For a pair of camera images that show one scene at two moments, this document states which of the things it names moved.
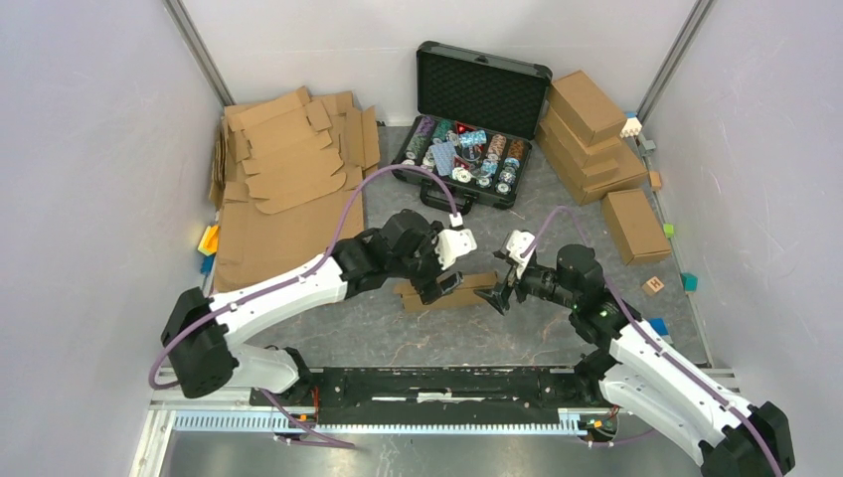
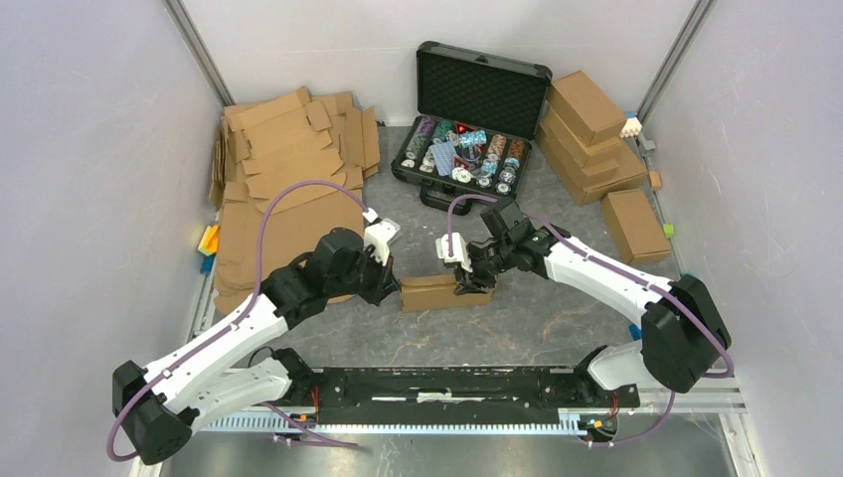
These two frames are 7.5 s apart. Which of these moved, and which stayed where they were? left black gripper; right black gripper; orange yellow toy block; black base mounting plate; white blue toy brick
Moved: left black gripper; right black gripper
Stayed: orange yellow toy block; black base mounting plate; white blue toy brick
